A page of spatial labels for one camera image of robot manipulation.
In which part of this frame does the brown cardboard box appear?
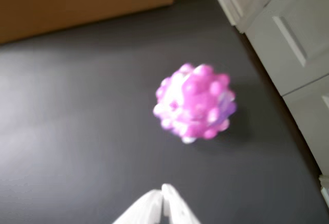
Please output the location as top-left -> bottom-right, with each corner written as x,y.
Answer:
0,0 -> 178,45

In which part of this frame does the black table mat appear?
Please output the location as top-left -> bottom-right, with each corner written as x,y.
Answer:
0,0 -> 326,224

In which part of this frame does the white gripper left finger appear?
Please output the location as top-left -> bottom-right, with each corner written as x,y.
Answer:
112,189 -> 165,224

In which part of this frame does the pink purple bumpy ball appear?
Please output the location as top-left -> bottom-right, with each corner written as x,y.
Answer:
153,63 -> 237,145

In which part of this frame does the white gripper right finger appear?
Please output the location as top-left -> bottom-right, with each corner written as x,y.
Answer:
161,183 -> 202,224

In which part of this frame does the white panelled wardrobe front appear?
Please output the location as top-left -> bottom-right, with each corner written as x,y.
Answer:
204,0 -> 329,209

